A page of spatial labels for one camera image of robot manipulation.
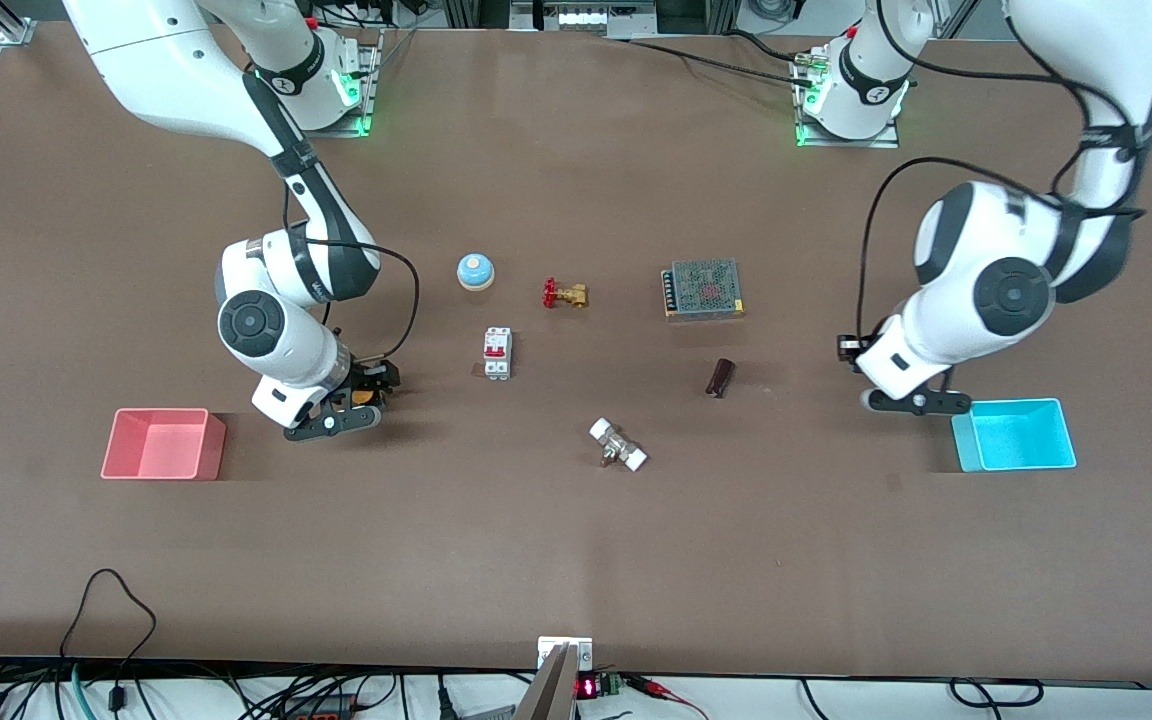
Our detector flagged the black floor cable loop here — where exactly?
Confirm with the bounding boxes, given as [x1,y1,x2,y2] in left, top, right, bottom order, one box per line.
[949,678,1045,709]

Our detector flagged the orange black power strip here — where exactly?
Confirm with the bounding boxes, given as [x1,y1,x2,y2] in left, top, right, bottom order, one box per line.
[281,693,362,720]

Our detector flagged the white red circuit breaker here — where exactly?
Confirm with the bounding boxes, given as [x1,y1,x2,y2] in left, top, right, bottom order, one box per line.
[482,326,514,382]

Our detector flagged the black base power cable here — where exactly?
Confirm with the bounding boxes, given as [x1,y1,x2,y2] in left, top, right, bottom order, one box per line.
[626,30,822,86]

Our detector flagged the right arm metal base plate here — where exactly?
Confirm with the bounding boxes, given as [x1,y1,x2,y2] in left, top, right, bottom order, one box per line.
[269,30,379,138]

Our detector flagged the silver valve white ends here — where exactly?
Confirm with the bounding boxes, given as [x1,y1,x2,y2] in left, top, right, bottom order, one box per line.
[588,417,649,473]

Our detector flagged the metal mesh power supply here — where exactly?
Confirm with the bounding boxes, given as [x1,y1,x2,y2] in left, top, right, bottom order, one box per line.
[661,258,747,322]

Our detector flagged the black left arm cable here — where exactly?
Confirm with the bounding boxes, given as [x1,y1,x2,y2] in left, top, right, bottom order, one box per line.
[860,0,1142,351]

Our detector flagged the red clip lead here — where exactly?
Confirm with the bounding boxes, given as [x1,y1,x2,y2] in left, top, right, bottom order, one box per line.
[626,675,712,720]

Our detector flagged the cyan plastic box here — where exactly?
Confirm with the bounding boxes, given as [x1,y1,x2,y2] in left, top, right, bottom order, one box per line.
[950,397,1078,473]

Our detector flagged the pink plastic box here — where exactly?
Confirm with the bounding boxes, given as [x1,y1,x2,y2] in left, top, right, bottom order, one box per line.
[100,407,228,482]

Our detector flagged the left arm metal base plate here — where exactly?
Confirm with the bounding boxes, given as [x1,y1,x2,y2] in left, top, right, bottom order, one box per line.
[796,50,902,149]

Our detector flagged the black looped table cable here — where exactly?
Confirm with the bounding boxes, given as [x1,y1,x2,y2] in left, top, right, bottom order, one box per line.
[58,568,159,720]

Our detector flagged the white metal bracket with beam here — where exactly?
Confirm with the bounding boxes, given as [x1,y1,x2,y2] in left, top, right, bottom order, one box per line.
[514,636,594,720]

